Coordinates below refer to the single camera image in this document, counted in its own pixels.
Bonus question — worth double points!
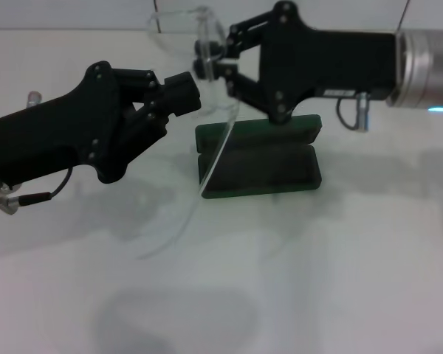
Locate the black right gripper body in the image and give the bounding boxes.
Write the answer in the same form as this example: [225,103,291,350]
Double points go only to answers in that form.
[256,0,402,126]

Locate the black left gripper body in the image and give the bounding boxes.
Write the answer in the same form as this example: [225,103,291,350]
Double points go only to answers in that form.
[0,60,169,185]

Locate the clear white glasses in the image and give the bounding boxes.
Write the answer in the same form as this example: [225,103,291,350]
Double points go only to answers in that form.
[136,5,243,261]

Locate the green glasses case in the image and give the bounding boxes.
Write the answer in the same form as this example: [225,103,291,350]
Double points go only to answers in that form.
[194,114,323,201]

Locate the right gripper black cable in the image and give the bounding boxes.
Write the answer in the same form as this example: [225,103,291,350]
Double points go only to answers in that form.
[335,98,359,131]

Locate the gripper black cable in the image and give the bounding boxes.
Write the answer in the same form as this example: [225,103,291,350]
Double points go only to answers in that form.
[335,98,359,131]
[0,167,75,215]

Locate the right gripper silver plug post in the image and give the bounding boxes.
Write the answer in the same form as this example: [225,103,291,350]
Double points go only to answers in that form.
[355,92,371,132]

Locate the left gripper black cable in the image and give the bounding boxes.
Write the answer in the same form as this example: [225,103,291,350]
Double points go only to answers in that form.
[0,167,75,215]

